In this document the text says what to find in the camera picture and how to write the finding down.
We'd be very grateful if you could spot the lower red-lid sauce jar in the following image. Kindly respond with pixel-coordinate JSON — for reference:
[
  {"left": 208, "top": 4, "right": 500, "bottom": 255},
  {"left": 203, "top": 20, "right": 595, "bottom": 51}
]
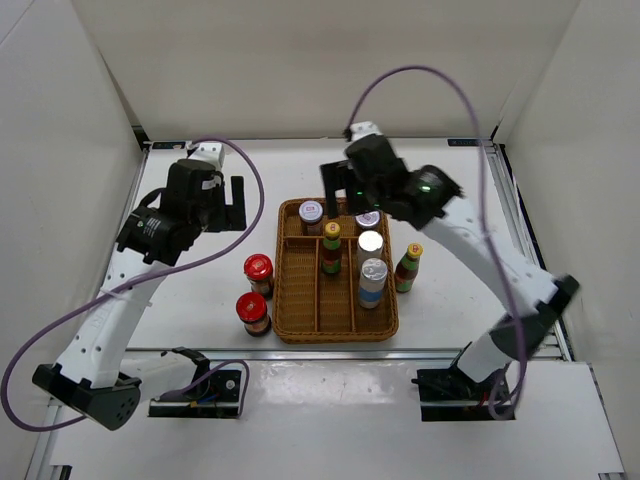
[{"left": 236, "top": 292, "right": 271, "bottom": 337}]

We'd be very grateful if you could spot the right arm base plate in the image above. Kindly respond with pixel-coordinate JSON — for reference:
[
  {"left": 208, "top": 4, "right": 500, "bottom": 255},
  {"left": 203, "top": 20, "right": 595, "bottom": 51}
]
[{"left": 411, "top": 363, "right": 515, "bottom": 422}]

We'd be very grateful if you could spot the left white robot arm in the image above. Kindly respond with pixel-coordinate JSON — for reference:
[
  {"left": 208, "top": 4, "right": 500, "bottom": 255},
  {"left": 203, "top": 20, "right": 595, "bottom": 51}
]
[{"left": 32, "top": 159, "right": 253, "bottom": 431}]

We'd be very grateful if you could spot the red-lid sauce jar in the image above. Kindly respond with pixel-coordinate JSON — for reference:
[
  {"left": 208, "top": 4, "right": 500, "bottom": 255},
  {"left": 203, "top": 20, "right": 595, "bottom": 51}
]
[
  {"left": 243, "top": 253, "right": 274, "bottom": 299},
  {"left": 236, "top": 292, "right": 271, "bottom": 337}
]

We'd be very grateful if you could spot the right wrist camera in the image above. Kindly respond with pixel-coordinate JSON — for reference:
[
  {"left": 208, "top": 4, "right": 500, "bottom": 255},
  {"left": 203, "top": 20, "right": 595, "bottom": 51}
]
[{"left": 343, "top": 121, "right": 381, "bottom": 143}]

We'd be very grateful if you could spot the white-lid spice jar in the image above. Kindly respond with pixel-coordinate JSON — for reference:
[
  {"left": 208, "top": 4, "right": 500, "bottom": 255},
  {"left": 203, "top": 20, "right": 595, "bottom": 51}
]
[
  {"left": 355, "top": 211, "right": 381, "bottom": 232},
  {"left": 298, "top": 200, "right": 324, "bottom": 236}
]

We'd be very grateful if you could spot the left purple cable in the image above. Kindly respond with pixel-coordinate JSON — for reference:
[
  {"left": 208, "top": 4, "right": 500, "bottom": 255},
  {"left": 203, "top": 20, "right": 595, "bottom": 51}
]
[{"left": 0, "top": 138, "right": 265, "bottom": 431}]

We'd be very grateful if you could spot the purple cable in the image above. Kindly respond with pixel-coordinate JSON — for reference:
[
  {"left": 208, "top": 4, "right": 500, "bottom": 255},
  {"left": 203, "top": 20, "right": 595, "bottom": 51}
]
[
  {"left": 0, "top": 138, "right": 265, "bottom": 431},
  {"left": 344, "top": 65, "right": 529, "bottom": 421}
]

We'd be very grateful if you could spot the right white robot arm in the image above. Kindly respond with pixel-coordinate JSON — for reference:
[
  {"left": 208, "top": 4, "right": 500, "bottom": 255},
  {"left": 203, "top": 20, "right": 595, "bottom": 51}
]
[{"left": 320, "top": 133, "right": 580, "bottom": 400}]

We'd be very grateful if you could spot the silver-cap pepper shaker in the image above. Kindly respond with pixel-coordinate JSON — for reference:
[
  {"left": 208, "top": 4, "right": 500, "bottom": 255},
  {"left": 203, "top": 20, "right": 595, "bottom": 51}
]
[
  {"left": 358, "top": 258, "right": 388, "bottom": 309},
  {"left": 357, "top": 230, "right": 384, "bottom": 268}
]

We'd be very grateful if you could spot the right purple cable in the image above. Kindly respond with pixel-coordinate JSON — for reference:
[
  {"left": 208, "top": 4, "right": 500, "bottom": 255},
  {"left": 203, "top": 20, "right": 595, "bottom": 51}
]
[{"left": 344, "top": 65, "right": 529, "bottom": 421}]

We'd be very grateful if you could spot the brown wicker divided basket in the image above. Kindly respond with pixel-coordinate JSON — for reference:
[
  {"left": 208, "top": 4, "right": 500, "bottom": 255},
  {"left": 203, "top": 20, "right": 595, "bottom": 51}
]
[{"left": 272, "top": 198, "right": 399, "bottom": 344}]

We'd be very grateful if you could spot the upper red-lid sauce jar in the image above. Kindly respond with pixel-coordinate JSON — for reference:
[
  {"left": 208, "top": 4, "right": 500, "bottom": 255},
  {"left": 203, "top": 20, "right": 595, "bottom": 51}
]
[{"left": 243, "top": 253, "right": 274, "bottom": 299}]

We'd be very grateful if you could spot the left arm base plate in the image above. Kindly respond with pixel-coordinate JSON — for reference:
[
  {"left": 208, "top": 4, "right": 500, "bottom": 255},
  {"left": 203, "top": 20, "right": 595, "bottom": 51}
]
[{"left": 148, "top": 347, "right": 250, "bottom": 419}]

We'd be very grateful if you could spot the yellow-cap chili bottle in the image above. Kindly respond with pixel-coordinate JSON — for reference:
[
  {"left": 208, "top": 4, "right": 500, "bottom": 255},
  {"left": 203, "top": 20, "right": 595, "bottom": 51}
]
[
  {"left": 395, "top": 243, "right": 423, "bottom": 293},
  {"left": 321, "top": 221, "right": 342, "bottom": 275}
]

